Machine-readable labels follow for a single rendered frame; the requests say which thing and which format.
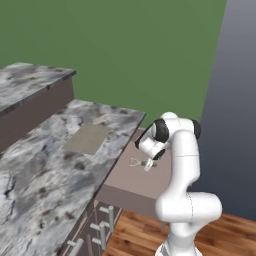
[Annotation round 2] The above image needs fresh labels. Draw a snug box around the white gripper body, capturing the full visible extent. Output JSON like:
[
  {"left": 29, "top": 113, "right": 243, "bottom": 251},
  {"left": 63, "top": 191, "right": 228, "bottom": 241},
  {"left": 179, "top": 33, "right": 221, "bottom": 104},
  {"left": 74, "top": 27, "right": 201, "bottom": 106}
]
[{"left": 143, "top": 158, "right": 158, "bottom": 173}]

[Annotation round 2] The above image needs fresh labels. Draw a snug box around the grey metal peeler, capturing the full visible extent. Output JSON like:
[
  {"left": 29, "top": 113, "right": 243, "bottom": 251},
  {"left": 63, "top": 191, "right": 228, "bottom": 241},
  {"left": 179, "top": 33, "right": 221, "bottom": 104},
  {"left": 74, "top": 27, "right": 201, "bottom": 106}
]
[{"left": 128, "top": 156, "right": 147, "bottom": 169}]

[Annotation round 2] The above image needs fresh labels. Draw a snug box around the brown open drawer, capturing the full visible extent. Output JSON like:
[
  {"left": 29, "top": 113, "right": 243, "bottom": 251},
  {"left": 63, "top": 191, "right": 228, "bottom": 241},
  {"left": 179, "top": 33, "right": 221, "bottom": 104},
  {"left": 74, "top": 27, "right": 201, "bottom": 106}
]
[{"left": 94, "top": 127, "right": 175, "bottom": 220}]

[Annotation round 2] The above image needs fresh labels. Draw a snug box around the brown raised counter block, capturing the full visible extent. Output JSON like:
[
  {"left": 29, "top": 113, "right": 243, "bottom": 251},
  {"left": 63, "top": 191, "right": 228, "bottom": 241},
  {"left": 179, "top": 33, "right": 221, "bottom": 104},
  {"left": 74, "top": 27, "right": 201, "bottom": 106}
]
[{"left": 0, "top": 61, "right": 77, "bottom": 153}]

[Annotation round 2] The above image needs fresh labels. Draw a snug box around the flat grey rectangular mat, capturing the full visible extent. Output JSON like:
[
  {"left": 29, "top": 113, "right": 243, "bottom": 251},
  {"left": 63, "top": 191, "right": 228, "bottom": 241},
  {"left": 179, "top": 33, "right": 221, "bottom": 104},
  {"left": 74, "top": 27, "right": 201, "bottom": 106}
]
[{"left": 62, "top": 123, "right": 115, "bottom": 156}]

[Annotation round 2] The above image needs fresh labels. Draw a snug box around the brown cupboard front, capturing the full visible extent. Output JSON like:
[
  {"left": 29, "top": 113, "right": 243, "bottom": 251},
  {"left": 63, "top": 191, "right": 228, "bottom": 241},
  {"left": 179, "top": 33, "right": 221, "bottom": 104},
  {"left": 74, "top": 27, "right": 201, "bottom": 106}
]
[{"left": 55, "top": 199, "right": 123, "bottom": 256}]

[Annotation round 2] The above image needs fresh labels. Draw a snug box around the silver bar cupboard handle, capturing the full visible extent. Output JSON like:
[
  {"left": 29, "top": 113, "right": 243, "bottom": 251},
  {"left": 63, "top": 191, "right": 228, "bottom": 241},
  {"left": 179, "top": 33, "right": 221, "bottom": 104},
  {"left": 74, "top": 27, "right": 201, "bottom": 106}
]
[
  {"left": 98, "top": 205, "right": 116, "bottom": 233},
  {"left": 66, "top": 237, "right": 85, "bottom": 256},
  {"left": 89, "top": 222, "right": 108, "bottom": 251}
]

